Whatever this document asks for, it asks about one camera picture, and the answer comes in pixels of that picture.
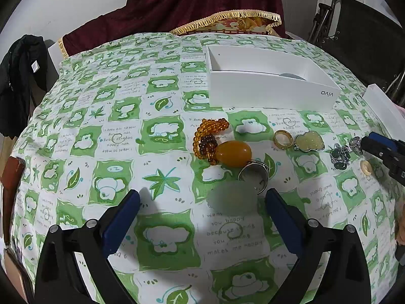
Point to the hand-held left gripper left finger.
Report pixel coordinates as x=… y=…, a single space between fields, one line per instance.
x=121 y=218

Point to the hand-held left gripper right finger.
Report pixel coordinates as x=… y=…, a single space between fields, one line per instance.
x=283 y=218

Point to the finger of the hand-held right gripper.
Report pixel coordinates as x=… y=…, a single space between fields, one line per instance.
x=383 y=158
x=381 y=139

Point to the cream donut-shaped pendant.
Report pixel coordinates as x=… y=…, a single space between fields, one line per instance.
x=362 y=167

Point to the dark green stone cluster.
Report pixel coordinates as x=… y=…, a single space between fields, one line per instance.
x=340 y=156

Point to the pale green jade pendant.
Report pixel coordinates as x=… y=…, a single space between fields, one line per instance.
x=232 y=198

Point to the yellow stone silver-framed pendant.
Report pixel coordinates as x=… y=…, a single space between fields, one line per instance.
x=308 y=141

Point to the amber egg pendant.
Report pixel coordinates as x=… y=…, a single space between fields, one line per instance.
x=234 y=153

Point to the white cardboard box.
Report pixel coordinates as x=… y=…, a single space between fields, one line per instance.
x=269 y=91

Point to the person's right hand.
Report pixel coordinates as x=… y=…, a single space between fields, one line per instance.
x=400 y=226

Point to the white box lid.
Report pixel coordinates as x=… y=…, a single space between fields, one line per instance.
x=383 y=104

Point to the green printed tablecloth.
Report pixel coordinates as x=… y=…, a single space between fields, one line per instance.
x=95 y=133

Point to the black folding chair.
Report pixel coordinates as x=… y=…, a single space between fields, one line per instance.
x=364 y=38

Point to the grey round object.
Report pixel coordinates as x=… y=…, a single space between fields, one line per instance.
x=292 y=76

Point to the brown wooden furniture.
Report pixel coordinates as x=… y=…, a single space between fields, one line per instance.
x=11 y=180

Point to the brown cardboard box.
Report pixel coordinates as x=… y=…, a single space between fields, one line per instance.
x=17 y=275

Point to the white clothing tag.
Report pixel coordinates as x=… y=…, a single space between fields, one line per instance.
x=35 y=66

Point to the gold-fringed printed cushion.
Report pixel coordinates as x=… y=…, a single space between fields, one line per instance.
x=240 y=23

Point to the black jacket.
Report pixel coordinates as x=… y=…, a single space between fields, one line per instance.
x=15 y=69

